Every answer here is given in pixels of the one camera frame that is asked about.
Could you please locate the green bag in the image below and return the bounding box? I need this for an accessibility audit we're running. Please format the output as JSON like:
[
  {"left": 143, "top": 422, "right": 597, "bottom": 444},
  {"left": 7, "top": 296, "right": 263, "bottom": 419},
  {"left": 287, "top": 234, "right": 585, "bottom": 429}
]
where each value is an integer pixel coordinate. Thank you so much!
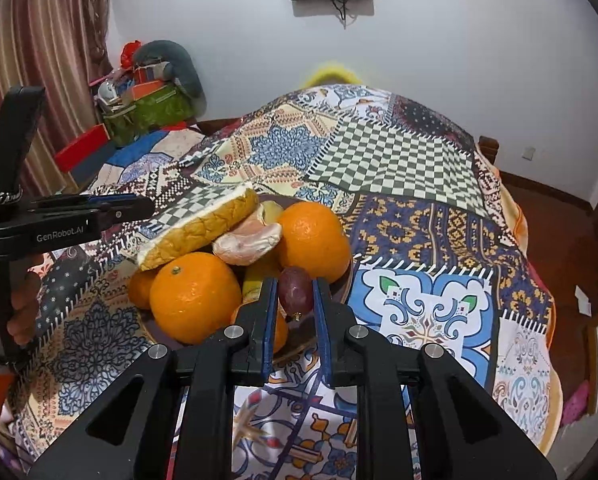
[{"left": 101, "top": 85, "right": 195, "bottom": 146}]

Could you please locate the patchwork printed blanket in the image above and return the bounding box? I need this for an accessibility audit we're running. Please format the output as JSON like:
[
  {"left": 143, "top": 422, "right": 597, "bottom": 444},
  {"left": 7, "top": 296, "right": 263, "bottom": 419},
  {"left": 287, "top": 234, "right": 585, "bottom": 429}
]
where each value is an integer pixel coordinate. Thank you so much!
[{"left": 0, "top": 82, "right": 562, "bottom": 480}]

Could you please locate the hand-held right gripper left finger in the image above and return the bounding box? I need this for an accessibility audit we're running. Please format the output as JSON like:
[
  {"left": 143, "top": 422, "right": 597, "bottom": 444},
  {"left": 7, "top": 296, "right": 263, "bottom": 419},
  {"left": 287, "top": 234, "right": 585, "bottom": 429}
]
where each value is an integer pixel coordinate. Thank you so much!
[{"left": 29, "top": 277, "right": 280, "bottom": 480}]

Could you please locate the small orange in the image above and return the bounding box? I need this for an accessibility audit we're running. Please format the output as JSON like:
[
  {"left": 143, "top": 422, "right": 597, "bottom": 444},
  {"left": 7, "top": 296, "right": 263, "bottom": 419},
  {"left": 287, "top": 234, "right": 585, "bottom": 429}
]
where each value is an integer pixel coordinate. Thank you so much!
[
  {"left": 128, "top": 267, "right": 157, "bottom": 310},
  {"left": 229, "top": 305, "right": 290, "bottom": 353}
]

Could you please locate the peeled pomelo segment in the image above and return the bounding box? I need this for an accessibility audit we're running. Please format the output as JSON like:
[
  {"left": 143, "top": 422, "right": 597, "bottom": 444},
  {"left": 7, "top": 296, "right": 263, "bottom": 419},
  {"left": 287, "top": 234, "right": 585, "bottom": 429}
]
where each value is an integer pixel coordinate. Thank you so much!
[{"left": 212, "top": 212, "right": 283, "bottom": 266}]

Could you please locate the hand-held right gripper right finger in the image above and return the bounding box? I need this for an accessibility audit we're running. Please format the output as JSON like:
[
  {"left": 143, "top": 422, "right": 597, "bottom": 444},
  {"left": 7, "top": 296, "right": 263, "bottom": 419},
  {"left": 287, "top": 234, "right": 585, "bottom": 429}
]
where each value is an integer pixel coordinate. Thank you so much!
[{"left": 312, "top": 279, "right": 556, "bottom": 480}]

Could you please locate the pomelo peel piece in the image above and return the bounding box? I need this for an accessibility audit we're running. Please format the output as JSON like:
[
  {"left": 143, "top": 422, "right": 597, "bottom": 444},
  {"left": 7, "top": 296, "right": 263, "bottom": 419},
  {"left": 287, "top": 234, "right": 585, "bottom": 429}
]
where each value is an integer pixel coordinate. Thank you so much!
[{"left": 139, "top": 186, "right": 261, "bottom": 272}]

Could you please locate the brown plate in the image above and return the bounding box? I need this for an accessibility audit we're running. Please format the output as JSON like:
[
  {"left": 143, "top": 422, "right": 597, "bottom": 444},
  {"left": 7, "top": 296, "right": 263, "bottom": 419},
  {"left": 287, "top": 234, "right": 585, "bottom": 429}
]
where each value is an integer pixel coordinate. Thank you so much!
[{"left": 138, "top": 200, "right": 356, "bottom": 361}]

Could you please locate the red box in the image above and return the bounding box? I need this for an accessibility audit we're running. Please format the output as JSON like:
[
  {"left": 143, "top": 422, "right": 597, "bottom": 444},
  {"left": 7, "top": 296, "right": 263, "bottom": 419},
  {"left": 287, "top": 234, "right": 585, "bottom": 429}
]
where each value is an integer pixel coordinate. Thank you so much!
[{"left": 54, "top": 125, "right": 117, "bottom": 181}]

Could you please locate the yellow pillow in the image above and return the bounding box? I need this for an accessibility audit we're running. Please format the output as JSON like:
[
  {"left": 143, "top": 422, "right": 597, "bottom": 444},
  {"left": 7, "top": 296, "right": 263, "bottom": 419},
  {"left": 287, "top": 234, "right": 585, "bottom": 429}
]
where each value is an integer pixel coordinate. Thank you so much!
[{"left": 299, "top": 62, "right": 360, "bottom": 88}]

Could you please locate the large orange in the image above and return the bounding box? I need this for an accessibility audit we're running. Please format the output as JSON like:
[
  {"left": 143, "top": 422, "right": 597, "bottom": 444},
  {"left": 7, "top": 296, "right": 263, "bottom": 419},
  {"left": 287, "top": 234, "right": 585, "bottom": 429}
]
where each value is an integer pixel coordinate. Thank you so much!
[
  {"left": 149, "top": 252, "right": 243, "bottom": 346},
  {"left": 276, "top": 201, "right": 352, "bottom": 285}
]

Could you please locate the pink cloth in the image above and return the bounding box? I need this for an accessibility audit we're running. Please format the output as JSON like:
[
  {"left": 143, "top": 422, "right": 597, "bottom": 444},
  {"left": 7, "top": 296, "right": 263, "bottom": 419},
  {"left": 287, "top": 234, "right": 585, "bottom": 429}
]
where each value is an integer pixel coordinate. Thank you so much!
[{"left": 562, "top": 380, "right": 590, "bottom": 426}]

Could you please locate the red plastic bag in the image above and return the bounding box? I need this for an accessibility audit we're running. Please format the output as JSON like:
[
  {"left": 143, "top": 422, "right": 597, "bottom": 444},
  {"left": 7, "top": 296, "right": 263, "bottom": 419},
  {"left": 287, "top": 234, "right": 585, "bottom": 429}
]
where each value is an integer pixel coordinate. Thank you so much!
[{"left": 120, "top": 40, "right": 142, "bottom": 68}]

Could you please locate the purple grape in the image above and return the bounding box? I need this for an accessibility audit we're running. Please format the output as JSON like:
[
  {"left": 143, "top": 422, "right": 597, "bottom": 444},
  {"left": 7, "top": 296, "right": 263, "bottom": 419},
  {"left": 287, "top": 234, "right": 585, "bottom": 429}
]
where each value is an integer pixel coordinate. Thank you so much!
[{"left": 278, "top": 266, "right": 314, "bottom": 317}]

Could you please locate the grey plush toy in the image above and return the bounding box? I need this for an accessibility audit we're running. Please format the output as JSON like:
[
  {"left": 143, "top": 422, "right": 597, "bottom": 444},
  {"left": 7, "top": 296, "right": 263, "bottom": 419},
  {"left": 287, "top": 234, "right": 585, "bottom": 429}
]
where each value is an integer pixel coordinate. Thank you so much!
[{"left": 131, "top": 39, "right": 202, "bottom": 98}]

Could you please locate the striped curtain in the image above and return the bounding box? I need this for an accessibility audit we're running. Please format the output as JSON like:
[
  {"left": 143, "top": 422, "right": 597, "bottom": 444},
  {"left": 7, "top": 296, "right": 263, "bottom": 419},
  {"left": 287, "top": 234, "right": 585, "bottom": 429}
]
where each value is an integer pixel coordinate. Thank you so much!
[{"left": 0, "top": 0, "right": 114, "bottom": 196}]

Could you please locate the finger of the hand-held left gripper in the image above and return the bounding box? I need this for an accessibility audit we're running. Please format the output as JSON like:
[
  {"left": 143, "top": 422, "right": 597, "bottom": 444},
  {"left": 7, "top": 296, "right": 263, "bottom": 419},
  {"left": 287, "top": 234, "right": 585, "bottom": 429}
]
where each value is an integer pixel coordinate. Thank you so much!
[
  {"left": 28, "top": 193, "right": 136, "bottom": 212},
  {"left": 95, "top": 196, "right": 156, "bottom": 234}
]

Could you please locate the white paper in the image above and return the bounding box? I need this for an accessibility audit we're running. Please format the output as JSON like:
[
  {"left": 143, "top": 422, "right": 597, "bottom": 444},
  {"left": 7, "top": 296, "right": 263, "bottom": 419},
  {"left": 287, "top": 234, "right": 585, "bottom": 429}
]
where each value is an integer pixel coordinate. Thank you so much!
[{"left": 575, "top": 285, "right": 594, "bottom": 316}]

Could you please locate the orange box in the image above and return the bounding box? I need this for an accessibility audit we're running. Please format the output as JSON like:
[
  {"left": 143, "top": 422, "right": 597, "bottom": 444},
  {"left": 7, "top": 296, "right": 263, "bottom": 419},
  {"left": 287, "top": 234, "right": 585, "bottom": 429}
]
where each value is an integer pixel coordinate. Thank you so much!
[{"left": 129, "top": 81, "right": 170, "bottom": 101}]

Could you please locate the person's left hand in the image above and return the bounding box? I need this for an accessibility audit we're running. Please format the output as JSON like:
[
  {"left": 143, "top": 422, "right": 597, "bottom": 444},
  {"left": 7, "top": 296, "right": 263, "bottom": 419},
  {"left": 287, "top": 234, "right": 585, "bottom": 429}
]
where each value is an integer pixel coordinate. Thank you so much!
[{"left": 5, "top": 256, "right": 46, "bottom": 347}]

